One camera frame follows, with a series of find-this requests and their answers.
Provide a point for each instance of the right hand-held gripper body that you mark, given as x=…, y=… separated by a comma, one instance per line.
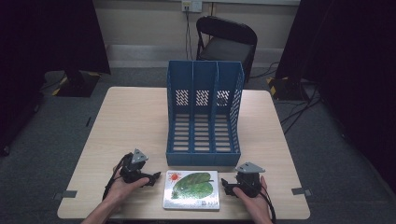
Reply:
x=249, y=183

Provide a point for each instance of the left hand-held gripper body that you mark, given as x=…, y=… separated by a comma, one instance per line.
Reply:
x=132, y=172

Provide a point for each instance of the blue plastic file rack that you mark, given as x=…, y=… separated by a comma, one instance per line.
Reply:
x=202, y=130

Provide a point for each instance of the person's left hand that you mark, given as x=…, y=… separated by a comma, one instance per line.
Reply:
x=120, y=191

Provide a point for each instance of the person's right hand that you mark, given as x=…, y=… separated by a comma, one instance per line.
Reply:
x=257, y=207

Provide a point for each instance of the grey tape strip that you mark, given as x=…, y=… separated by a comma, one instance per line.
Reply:
x=300, y=191
x=66, y=194

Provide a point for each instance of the black tape mark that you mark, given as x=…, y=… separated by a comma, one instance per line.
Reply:
x=88, y=121

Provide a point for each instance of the black stand base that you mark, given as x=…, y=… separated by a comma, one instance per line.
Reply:
x=77, y=84
x=285, y=88

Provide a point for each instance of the black folding chair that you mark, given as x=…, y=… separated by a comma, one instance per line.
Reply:
x=227, y=46

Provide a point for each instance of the dark curtain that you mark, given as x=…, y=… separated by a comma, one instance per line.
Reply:
x=348, y=62
x=46, y=46

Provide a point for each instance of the white wall outlet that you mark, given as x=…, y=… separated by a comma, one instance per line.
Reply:
x=191, y=5

